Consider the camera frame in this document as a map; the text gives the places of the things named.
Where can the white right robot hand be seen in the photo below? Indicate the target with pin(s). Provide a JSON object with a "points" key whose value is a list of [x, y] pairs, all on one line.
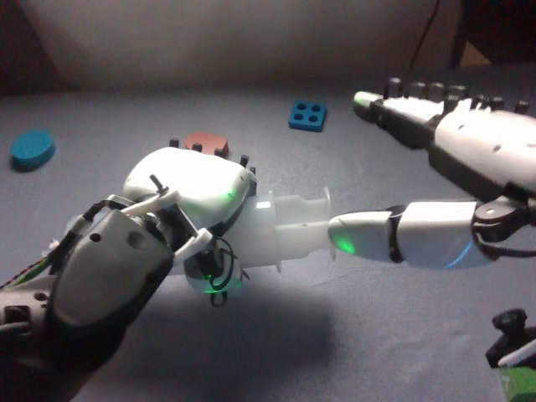
{"points": [[481, 134]]}

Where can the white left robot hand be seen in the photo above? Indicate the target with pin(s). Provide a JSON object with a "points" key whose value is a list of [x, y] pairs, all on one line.
{"points": [[188, 176]]}

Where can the translucent white plastic cylinder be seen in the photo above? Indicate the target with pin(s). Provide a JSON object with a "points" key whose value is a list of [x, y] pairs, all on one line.
{"points": [[293, 218]]}

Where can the red heart block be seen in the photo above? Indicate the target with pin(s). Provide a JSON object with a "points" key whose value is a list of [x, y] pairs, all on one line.
{"points": [[207, 140]]}

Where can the brown cardboard piece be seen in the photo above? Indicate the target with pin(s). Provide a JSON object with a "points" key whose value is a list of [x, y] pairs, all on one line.
{"points": [[475, 56]]}

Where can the blue four-hole square block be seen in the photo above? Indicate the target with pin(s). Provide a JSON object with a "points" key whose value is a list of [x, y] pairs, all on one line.
{"points": [[307, 121]]}

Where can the blue round block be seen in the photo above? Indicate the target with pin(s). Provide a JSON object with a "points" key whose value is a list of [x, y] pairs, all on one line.
{"points": [[32, 150]]}

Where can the grey table cloth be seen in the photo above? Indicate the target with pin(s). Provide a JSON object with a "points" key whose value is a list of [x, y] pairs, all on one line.
{"points": [[293, 335]]}

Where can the green cube block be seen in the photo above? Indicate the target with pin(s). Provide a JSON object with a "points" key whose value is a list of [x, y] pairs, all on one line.
{"points": [[521, 385]]}

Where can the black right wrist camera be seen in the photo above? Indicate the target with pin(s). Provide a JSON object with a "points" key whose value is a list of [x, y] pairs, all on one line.
{"points": [[508, 331]]}

